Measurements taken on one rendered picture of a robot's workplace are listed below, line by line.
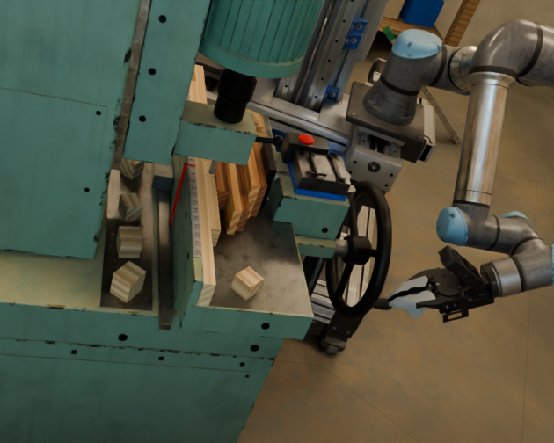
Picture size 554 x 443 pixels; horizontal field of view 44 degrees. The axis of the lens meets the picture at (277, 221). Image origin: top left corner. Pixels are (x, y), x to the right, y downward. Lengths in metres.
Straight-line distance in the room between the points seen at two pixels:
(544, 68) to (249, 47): 0.72
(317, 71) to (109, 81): 1.08
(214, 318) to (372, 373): 1.32
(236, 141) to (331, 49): 0.84
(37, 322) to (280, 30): 0.60
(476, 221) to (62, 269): 0.80
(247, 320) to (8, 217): 0.42
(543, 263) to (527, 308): 1.57
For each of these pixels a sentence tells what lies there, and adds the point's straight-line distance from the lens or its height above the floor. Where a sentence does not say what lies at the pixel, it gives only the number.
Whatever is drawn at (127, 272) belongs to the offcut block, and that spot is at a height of 0.85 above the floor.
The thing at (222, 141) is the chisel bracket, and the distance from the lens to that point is 1.16.
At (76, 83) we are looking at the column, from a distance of 1.02.
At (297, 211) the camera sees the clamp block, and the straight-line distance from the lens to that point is 1.25.
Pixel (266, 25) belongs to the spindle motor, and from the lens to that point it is 1.01.
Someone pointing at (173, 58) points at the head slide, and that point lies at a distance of 1.04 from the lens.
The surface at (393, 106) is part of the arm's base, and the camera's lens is 1.90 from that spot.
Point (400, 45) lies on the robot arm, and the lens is 1.86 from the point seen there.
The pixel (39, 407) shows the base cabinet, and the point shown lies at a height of 0.52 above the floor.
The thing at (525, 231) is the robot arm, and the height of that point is 0.95.
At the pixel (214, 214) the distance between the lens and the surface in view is 1.17.
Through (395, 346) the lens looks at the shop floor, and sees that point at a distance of 2.47.
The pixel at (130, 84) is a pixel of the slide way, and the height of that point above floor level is 1.14.
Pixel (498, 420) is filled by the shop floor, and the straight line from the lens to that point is 2.49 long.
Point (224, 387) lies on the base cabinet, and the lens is 1.34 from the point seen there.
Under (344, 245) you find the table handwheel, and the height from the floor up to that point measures 0.83.
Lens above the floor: 1.67
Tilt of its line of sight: 38 degrees down
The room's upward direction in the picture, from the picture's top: 21 degrees clockwise
